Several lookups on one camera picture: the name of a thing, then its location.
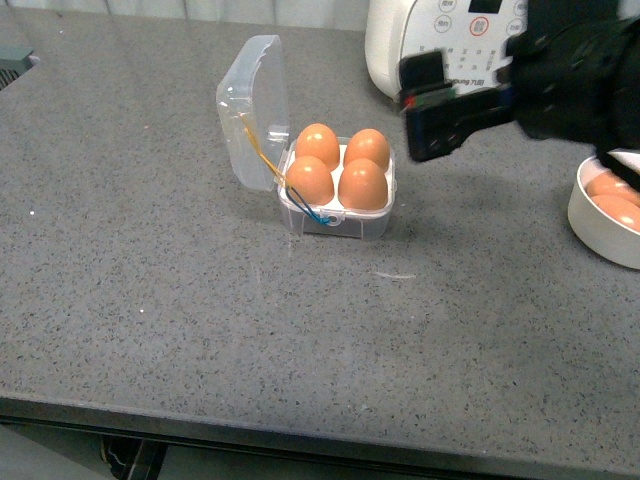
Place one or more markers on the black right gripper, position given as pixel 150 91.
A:
pixel 574 74

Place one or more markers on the clear plastic egg box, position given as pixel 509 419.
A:
pixel 255 85

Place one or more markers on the white Joyoung blender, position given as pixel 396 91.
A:
pixel 471 35

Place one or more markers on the grey curtain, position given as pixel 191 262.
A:
pixel 350 15

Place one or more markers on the blue rubber band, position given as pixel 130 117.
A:
pixel 299 202

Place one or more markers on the yellow rubber band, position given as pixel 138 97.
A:
pixel 280 178

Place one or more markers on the white round bowl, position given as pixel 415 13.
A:
pixel 596 229

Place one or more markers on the grey-green rack at left edge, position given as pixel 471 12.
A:
pixel 15 61

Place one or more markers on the black table leg frame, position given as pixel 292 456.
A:
pixel 132 458

